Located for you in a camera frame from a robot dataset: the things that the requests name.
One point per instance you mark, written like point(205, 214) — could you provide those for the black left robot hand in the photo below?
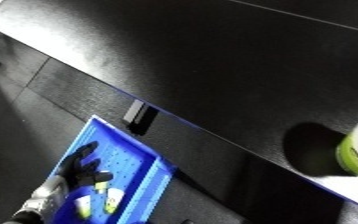
point(75, 170)

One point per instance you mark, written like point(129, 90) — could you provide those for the pale left robot arm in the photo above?
point(39, 200)

